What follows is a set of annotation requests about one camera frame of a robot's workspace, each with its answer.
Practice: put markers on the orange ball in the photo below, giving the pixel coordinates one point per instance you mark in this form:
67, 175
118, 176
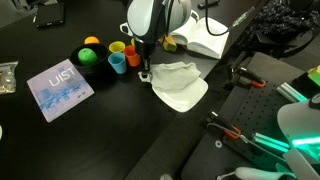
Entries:
91, 40

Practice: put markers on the aluminium rail profile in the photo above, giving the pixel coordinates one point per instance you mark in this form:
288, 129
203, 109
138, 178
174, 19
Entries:
290, 93

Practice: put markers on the purple UIST booklet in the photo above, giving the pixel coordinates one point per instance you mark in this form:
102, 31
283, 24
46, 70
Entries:
58, 89

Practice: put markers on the white Franka robot base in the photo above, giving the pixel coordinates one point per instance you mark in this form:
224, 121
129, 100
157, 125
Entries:
300, 124

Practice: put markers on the black bowl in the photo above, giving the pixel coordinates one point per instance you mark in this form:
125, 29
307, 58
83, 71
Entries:
100, 68

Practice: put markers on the orange black clamp near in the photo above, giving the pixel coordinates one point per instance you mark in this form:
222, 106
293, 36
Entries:
254, 79

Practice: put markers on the black perforated breadboard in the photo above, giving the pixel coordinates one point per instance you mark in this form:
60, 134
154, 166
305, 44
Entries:
258, 152

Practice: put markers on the clear snack bag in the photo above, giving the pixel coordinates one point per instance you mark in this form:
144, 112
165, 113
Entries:
7, 77

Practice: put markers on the dark patterned fabric clothing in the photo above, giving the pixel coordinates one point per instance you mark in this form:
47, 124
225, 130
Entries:
281, 21

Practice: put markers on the blue plastic cup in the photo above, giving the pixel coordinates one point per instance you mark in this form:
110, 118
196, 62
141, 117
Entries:
118, 62

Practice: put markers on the open white paper book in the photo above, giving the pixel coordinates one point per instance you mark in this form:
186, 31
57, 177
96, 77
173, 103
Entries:
206, 38

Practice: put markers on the yellow cup back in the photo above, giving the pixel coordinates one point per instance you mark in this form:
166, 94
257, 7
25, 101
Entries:
116, 46

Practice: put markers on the white terry towel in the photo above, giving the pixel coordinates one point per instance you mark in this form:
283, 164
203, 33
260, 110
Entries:
174, 76

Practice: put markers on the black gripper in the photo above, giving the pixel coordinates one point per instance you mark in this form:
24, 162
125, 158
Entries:
144, 50

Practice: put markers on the orange plastic cup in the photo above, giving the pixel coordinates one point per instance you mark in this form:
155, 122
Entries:
132, 57

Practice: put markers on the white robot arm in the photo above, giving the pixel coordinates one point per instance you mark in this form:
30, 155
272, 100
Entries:
150, 20

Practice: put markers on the white square plate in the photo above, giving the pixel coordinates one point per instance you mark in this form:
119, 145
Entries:
185, 99

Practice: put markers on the black phone on table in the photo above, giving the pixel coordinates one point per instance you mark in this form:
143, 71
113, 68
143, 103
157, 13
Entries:
49, 15

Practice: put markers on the green ball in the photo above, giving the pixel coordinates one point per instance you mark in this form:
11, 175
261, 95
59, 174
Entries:
87, 56

